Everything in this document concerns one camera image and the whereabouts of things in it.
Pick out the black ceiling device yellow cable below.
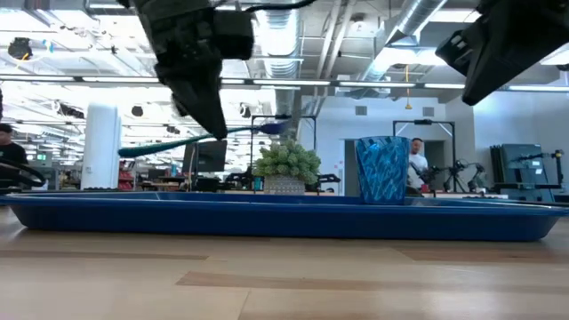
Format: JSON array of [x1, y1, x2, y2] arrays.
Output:
[[6, 36, 35, 61]]

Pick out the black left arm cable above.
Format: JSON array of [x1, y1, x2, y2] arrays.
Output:
[[244, 0, 319, 14]]

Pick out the person in white shirt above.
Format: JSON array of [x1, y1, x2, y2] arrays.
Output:
[[406, 137, 430, 193]]

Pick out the black background robot arms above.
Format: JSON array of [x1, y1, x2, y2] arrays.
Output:
[[419, 160, 486, 194]]

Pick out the black curved cable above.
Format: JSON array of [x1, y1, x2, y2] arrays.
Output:
[[0, 160, 46, 191]]

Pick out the grey patterned plant pot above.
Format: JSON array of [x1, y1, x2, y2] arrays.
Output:
[[263, 174, 308, 196]]

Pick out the green artificial plant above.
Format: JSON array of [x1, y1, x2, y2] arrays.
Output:
[[252, 139, 323, 185]]

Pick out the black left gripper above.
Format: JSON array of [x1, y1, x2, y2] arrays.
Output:
[[132, 0, 229, 141]]

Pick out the white round column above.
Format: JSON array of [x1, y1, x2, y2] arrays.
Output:
[[80, 102, 123, 192]]

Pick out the silver corrugated ceiling duct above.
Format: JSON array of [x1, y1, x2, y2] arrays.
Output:
[[252, 0, 309, 80]]

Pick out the grey door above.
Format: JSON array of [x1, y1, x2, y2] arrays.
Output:
[[427, 140, 446, 170], [343, 139, 357, 197]]

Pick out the black computer monitor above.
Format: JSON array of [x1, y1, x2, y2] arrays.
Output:
[[182, 139, 229, 180]]

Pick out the yellow hanging cord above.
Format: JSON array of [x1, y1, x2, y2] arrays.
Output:
[[403, 64, 413, 111]]

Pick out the silver slanted ceiling duct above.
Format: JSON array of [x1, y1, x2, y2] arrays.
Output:
[[358, 0, 448, 82]]

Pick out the blue patterned plastic cup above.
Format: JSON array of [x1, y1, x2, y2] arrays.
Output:
[[354, 135, 412, 206]]

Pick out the black metal frame rig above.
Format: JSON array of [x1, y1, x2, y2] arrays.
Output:
[[392, 118, 457, 193], [249, 114, 318, 155]]

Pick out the black boom stand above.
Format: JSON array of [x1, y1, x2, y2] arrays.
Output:
[[510, 149, 566, 188]]

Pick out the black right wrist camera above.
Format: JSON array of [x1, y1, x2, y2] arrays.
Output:
[[435, 29, 479, 77]]

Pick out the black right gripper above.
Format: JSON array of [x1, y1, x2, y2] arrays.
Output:
[[461, 0, 569, 107]]

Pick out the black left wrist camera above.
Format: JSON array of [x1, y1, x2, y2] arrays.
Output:
[[212, 9, 256, 61]]

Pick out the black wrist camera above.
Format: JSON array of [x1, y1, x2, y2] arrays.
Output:
[[435, 29, 479, 77], [212, 9, 256, 61]]

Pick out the blue plastic tray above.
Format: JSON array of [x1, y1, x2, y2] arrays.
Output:
[[0, 190, 569, 243]]

